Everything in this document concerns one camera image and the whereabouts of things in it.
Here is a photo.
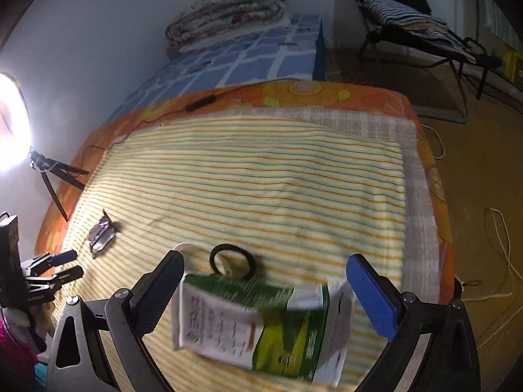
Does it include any black folding chair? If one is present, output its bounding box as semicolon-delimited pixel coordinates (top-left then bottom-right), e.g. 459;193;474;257
340;0;504;101

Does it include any yellow striped blanket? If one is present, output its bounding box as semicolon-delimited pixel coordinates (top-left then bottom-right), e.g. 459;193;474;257
60;116;410;392

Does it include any white cord on floor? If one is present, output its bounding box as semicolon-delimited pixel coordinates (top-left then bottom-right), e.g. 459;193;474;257
420;124;523;351

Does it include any orange floral bedspread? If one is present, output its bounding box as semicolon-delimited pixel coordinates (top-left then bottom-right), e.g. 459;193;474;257
35;81;454;302

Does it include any blue checkered bedsheet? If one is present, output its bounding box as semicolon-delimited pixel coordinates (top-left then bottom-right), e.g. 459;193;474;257
108;14;325;122

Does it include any ring light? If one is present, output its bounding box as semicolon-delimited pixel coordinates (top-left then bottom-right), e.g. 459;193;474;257
1;73;33;173

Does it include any pink cloth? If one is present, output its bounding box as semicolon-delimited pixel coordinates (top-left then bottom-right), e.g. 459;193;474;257
1;319;38;391

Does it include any black hair tie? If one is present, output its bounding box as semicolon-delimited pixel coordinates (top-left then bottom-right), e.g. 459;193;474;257
208;242;259;282

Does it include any green white cardboard box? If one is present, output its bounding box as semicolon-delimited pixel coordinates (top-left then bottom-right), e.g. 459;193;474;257
174;273;355;387

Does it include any striped cushion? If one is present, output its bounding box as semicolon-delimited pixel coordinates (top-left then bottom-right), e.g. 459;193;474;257
360;0;478;64

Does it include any purple candy bar wrapper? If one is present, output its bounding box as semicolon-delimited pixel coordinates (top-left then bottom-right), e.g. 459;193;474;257
88;210;117;258

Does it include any yellow crate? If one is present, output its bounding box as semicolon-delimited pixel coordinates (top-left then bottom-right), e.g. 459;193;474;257
501;44;523;89

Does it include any folded floral quilt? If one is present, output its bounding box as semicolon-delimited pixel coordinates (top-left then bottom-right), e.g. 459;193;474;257
165;0;290;52

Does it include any teal cloth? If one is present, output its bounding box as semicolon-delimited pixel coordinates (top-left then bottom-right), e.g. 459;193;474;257
33;363;48;392

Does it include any black tripod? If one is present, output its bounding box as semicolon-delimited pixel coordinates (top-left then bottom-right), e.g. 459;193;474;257
27;148;91;223

